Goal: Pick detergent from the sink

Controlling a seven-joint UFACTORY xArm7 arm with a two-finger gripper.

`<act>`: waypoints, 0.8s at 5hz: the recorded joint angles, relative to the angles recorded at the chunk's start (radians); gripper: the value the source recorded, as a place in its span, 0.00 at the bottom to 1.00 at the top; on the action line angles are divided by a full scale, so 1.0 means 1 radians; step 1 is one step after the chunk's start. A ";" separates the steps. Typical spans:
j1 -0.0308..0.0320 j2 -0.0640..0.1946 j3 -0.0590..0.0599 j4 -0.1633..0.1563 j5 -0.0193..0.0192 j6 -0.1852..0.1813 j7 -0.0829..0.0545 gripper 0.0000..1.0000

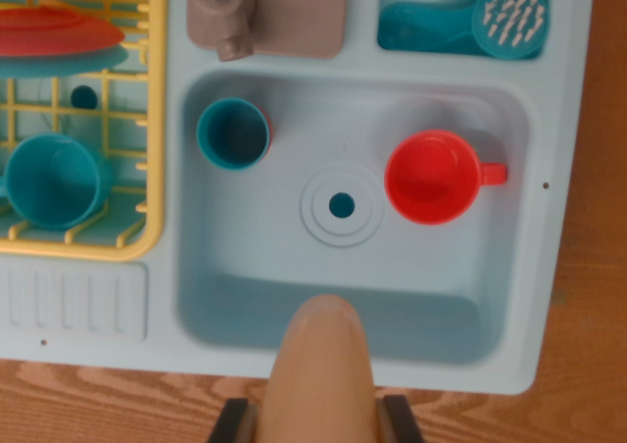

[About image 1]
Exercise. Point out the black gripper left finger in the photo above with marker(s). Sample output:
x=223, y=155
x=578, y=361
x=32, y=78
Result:
x=235, y=426

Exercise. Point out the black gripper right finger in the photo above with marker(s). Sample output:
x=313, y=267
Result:
x=399, y=423

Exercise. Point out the cream detergent bottle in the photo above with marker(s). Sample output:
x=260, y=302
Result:
x=318, y=364

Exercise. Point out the light blue toy sink unit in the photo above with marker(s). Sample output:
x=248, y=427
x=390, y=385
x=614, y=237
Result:
x=539, y=266

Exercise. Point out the yellow dish rack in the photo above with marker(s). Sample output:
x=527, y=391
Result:
x=157, y=119

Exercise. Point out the teal toy plate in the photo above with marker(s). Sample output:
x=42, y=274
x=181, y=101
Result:
x=73, y=65

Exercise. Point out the grey toy faucet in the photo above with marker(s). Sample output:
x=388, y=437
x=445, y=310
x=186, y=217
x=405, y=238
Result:
x=303, y=16

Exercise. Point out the teal dish brush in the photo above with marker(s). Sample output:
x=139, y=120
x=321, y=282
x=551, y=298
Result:
x=509, y=21

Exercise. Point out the red toy plate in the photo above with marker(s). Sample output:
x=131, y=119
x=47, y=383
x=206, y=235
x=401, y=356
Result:
x=49, y=31

